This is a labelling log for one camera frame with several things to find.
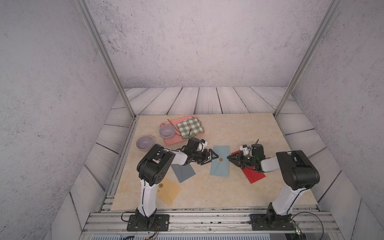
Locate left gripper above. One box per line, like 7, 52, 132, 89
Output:
191, 149, 219, 166

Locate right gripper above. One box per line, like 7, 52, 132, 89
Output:
226, 151, 256, 170

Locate light blue envelope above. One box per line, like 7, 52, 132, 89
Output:
210, 146, 230, 177

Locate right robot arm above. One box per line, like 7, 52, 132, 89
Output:
227, 143, 320, 217

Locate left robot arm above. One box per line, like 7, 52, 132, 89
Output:
135, 138, 219, 220

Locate red envelope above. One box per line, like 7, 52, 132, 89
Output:
231, 151, 266, 184

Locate grey envelope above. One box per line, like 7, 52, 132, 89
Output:
171, 165, 196, 183

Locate yellow envelope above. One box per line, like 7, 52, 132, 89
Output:
157, 178, 182, 205

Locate green checkered cloth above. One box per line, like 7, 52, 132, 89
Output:
177, 117, 205, 139

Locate wooden stick on tray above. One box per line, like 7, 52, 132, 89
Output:
168, 120, 181, 136

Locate pink tray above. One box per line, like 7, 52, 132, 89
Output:
160, 115, 203, 145

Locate lilac bowl on tray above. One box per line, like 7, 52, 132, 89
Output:
159, 125, 176, 140

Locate lilac bowl on table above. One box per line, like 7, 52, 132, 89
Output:
136, 135, 155, 152

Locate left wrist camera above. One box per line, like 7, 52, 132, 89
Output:
197, 139, 208, 152

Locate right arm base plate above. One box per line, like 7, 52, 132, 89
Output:
250, 214, 296, 231

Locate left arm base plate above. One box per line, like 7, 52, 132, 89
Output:
127, 214, 170, 232

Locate aluminium front rail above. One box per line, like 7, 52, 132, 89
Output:
81, 205, 344, 240

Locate right aluminium frame post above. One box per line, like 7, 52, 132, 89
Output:
274, 0, 341, 119

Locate aluminium frame post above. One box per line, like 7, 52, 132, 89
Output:
75, 0, 136, 119
274, 0, 341, 119

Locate left aluminium frame post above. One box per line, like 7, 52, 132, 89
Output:
75, 0, 136, 119

